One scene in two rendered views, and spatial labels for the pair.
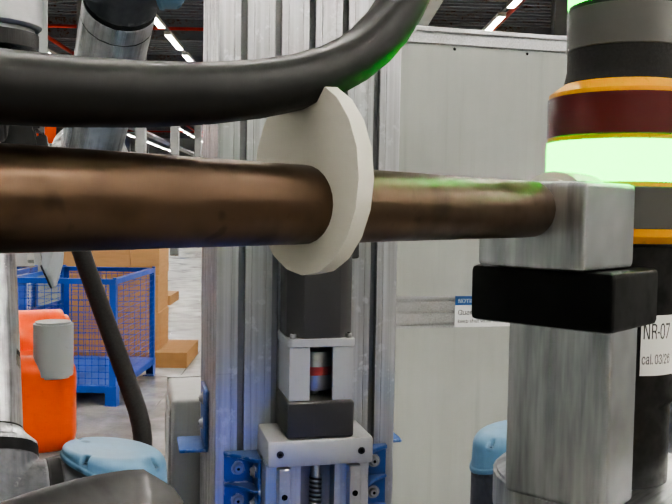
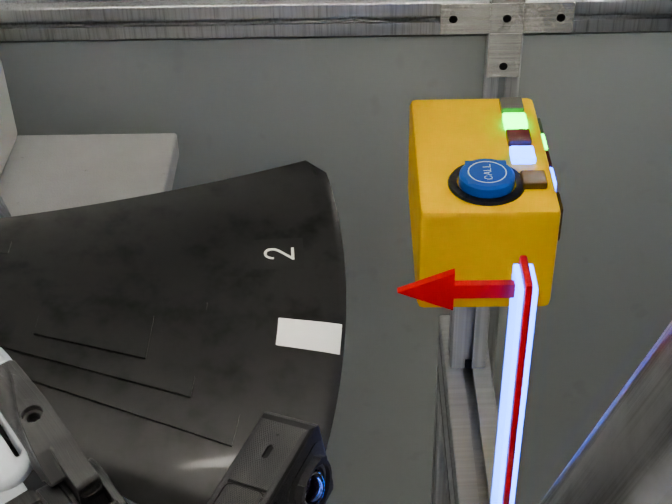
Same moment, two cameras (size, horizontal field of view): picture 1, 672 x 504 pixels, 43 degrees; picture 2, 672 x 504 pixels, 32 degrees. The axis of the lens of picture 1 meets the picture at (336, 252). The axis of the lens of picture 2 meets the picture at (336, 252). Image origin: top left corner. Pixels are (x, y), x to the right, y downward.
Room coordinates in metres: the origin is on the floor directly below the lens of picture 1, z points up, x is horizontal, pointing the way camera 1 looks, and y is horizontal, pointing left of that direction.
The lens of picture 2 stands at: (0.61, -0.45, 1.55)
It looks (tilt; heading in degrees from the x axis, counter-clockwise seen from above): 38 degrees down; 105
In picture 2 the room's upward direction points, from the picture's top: 1 degrees counter-clockwise
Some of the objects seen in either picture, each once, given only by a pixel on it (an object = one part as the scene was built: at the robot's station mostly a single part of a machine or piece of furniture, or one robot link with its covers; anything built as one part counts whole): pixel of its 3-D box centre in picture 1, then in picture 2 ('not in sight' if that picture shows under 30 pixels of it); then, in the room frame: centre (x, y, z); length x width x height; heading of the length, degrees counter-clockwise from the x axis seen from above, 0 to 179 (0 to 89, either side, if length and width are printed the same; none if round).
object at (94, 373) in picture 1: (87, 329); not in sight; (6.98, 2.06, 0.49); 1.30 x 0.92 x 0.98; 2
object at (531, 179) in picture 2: not in sight; (533, 179); (0.57, 0.25, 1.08); 0.02 x 0.02 x 0.01; 14
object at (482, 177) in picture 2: not in sight; (486, 179); (0.54, 0.24, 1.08); 0.04 x 0.04 x 0.02
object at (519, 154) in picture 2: not in sight; (522, 154); (0.56, 0.28, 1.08); 0.02 x 0.02 x 0.01; 14
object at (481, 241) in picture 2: not in sight; (477, 205); (0.53, 0.29, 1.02); 0.16 x 0.10 x 0.11; 104
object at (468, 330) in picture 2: not in sight; (470, 302); (0.53, 0.29, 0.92); 0.03 x 0.03 x 0.12; 14
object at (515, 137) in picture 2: not in sight; (518, 137); (0.56, 0.31, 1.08); 0.02 x 0.02 x 0.01; 14
